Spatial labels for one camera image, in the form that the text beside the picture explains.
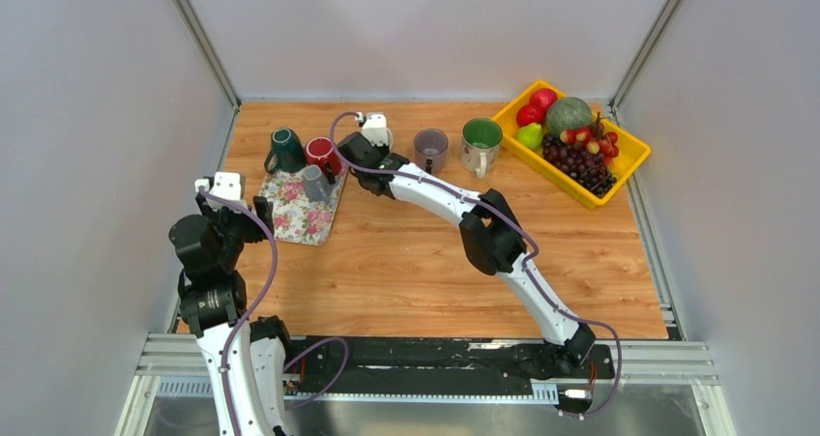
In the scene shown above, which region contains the dark purple grape bunch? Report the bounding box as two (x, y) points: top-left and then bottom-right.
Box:
(542, 134), (618, 198)

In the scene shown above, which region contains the green melon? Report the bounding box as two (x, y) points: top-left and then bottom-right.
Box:
(545, 97), (593, 137)

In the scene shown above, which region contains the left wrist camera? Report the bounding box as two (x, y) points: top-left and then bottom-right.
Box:
(193, 171), (248, 213)

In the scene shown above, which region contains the grey blue mug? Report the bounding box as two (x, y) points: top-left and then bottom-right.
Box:
(302, 164), (332, 204)

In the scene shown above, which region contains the dark green mug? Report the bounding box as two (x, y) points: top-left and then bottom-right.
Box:
(264, 128), (308, 174)

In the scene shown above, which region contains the left arm base link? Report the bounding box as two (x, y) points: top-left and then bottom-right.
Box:
(250, 316), (291, 428)

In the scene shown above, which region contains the red cherry cluster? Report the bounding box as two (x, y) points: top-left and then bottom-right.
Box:
(559, 124), (620, 159)

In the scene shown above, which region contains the red mug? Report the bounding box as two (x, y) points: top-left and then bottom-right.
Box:
(305, 136), (342, 185)

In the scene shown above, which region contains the floral serving tray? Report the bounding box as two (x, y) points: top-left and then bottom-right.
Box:
(260, 165), (347, 246)

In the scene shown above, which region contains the cream floral mug green inside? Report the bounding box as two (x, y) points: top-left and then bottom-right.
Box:
(459, 118), (503, 180)

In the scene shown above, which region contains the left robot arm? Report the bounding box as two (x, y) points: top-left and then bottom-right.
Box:
(168, 189), (296, 435)

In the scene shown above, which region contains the red apple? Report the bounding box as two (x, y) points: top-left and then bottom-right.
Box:
(529, 88), (559, 112)
(515, 103), (546, 128)

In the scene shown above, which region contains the green pear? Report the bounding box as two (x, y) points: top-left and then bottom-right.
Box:
(515, 123), (543, 151)

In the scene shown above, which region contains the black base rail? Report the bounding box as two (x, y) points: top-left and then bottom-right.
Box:
(286, 335), (615, 396)

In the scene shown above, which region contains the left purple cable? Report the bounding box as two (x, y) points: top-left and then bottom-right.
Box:
(198, 189), (350, 436)

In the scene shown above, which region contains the mauve mug black handle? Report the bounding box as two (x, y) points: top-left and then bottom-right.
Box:
(413, 129), (449, 174)

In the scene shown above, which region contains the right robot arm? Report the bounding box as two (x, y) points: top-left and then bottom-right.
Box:
(333, 132), (596, 376)

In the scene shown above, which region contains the red apple upper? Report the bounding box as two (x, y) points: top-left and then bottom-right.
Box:
(529, 88), (559, 112)

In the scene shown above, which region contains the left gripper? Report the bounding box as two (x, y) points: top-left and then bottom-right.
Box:
(194, 191), (274, 269)

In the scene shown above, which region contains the pink faceted mug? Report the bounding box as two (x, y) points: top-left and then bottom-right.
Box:
(386, 129), (395, 152)

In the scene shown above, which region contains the red apple lower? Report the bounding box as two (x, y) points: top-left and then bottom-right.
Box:
(515, 103), (546, 128)

